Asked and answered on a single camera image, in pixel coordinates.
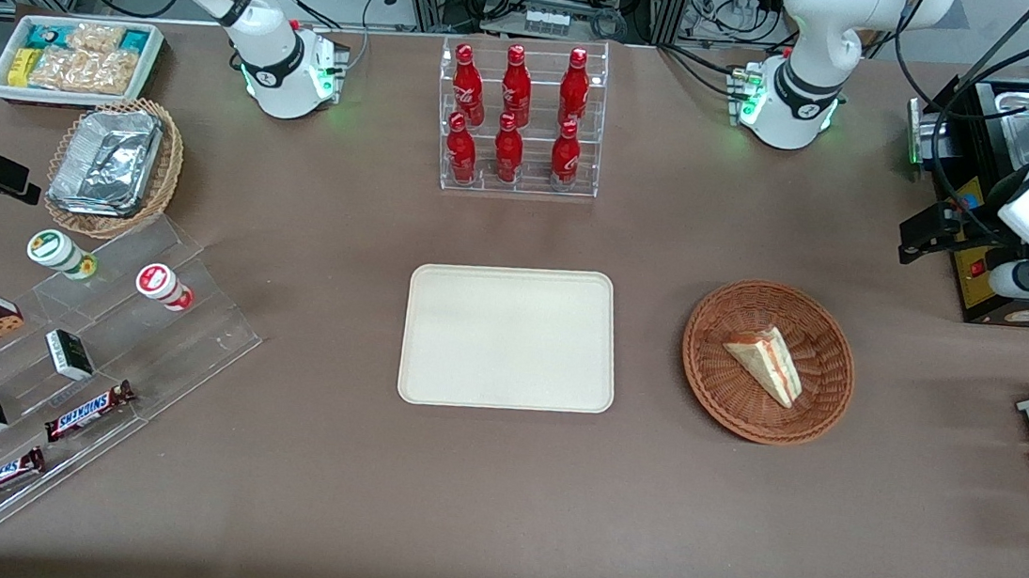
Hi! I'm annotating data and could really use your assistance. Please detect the red-lid drink bottle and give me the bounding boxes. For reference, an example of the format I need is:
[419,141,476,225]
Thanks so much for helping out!
[133,260,197,314]

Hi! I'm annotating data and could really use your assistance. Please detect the green-lid drink bottle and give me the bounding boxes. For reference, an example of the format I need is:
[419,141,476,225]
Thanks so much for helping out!
[24,227,101,284]

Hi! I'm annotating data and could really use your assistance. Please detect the red cola bottle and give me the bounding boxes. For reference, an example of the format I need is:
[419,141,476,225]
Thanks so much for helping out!
[555,45,595,131]
[497,43,538,129]
[548,118,585,190]
[448,42,492,129]
[491,112,528,186]
[442,111,483,187]

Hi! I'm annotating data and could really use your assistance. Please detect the white power strip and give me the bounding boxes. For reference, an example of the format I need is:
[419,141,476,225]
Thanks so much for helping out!
[522,4,573,39]

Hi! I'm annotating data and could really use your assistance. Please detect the yellow snack packet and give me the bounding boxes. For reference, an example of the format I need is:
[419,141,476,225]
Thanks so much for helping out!
[6,45,40,90]

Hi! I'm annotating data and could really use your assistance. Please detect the brown wicker basket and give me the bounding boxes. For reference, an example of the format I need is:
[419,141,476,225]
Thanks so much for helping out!
[674,273,864,452]

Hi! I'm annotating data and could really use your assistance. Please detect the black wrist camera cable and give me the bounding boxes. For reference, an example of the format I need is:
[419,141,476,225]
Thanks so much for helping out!
[877,0,1029,253]

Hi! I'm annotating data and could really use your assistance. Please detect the triangular sandwich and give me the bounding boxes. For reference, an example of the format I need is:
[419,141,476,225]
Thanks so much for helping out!
[717,320,809,411]

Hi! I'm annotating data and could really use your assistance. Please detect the clear acrylic bottle rack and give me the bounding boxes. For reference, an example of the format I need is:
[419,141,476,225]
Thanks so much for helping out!
[428,26,614,207]

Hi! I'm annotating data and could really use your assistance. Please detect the black hot food appliance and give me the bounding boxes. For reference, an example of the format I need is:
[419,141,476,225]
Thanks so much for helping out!
[888,5,1029,329]

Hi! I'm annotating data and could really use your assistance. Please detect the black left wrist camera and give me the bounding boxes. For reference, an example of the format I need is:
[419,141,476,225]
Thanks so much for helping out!
[896,198,1023,278]

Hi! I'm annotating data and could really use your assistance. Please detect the clear cracker bag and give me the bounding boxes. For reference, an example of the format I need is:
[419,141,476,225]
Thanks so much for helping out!
[80,46,143,99]
[27,44,91,95]
[66,20,127,57]

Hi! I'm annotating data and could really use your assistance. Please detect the cream plastic tray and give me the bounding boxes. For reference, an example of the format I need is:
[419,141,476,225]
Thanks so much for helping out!
[396,254,627,424]

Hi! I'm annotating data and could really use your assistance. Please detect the light wicker basket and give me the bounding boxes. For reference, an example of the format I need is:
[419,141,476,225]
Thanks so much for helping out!
[40,90,190,247]

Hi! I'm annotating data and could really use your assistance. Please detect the aluminium foil container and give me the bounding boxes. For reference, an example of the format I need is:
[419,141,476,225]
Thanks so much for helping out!
[46,102,165,221]

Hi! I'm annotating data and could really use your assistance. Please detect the clear acrylic stepped shelf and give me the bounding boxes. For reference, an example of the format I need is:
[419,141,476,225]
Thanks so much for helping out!
[0,199,275,558]

